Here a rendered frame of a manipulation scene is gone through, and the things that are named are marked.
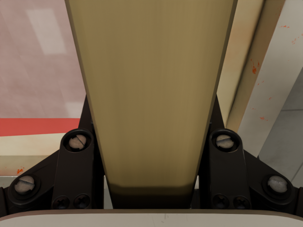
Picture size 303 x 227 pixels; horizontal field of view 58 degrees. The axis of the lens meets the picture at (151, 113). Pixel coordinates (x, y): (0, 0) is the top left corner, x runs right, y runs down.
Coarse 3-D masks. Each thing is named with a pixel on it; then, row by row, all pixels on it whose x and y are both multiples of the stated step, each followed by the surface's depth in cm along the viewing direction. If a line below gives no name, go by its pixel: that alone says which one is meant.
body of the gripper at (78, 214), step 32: (0, 224) 7; (32, 224) 7; (64, 224) 7; (96, 224) 7; (128, 224) 7; (160, 224) 7; (192, 224) 7; (224, 224) 7; (256, 224) 7; (288, 224) 7
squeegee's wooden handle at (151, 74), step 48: (96, 0) 4; (144, 0) 4; (192, 0) 4; (96, 48) 5; (144, 48) 5; (192, 48) 5; (96, 96) 6; (144, 96) 6; (192, 96) 6; (144, 144) 7; (192, 144) 7; (144, 192) 8; (192, 192) 9
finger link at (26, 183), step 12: (84, 108) 11; (84, 120) 11; (96, 144) 10; (48, 156) 10; (96, 156) 10; (36, 168) 9; (48, 168) 9; (96, 168) 10; (24, 180) 9; (36, 180) 9; (48, 180) 9; (96, 180) 11; (12, 192) 9; (24, 192) 9; (36, 192) 9; (48, 192) 9; (24, 204) 9; (36, 204) 9
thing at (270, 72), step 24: (288, 0) 20; (264, 24) 23; (288, 24) 21; (264, 48) 23; (288, 48) 23; (264, 72) 25; (288, 72) 25; (240, 96) 30; (264, 96) 27; (240, 120) 30; (264, 120) 30; (0, 168) 39; (24, 168) 39
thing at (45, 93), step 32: (0, 0) 23; (32, 0) 23; (0, 32) 26; (32, 32) 26; (64, 32) 26; (0, 64) 28; (32, 64) 28; (64, 64) 28; (0, 96) 32; (32, 96) 32; (64, 96) 32; (0, 128) 36; (32, 128) 36; (64, 128) 36
